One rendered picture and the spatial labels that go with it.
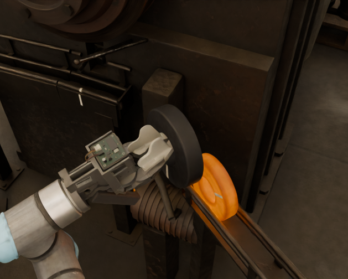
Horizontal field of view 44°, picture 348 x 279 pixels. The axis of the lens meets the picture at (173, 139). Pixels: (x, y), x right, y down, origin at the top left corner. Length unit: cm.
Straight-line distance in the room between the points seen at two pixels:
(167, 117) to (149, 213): 50
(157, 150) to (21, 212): 24
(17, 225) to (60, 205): 7
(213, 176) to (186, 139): 21
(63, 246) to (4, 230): 12
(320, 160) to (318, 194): 19
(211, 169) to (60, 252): 35
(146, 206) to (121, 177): 45
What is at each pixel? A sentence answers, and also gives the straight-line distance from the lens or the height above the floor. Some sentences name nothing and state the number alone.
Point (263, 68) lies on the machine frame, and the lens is 103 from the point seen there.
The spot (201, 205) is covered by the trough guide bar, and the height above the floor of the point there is 66.
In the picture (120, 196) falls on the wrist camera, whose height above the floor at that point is 86.
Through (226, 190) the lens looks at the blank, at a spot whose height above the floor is 76.
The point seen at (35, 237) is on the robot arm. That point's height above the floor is 88.
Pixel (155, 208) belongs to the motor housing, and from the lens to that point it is 117.
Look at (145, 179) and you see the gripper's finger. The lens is 73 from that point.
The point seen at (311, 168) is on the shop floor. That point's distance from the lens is 200.
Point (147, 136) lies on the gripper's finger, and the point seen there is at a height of 94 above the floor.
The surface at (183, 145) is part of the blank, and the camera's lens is 71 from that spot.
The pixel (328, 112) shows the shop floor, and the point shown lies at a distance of 228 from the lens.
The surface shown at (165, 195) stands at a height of 57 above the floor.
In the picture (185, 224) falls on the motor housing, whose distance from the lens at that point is 115.
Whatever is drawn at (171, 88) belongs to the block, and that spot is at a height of 80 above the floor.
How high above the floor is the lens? 150
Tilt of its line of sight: 48 degrees down
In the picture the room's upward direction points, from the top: straight up
